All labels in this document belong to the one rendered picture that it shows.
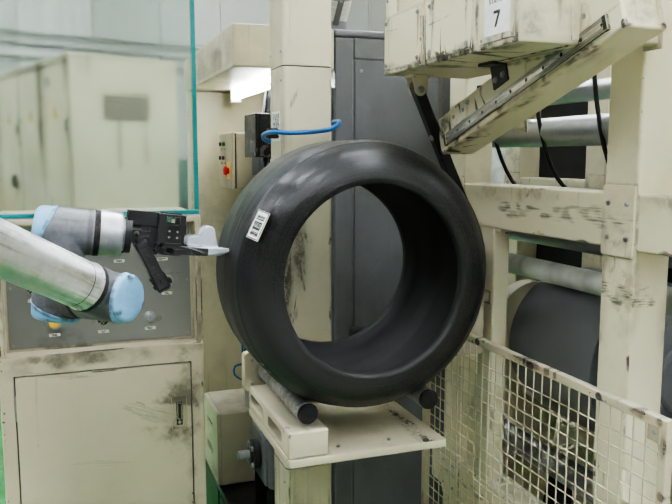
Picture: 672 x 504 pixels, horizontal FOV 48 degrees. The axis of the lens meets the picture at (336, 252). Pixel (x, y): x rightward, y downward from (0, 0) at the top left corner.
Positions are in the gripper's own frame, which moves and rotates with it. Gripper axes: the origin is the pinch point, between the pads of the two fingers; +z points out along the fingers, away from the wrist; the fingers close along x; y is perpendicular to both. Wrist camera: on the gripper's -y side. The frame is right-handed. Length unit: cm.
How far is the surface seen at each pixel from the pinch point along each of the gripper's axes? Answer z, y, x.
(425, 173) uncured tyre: 38.3, 21.1, -11.8
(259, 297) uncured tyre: 5.7, -7.0, -11.6
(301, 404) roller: 18.1, -29.6, -8.0
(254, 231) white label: 3.7, 5.8, -10.3
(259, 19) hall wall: 240, 271, 1042
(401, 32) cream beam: 41, 55, 15
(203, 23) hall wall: 147, 243, 1009
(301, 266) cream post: 26.4, -4.7, 27.8
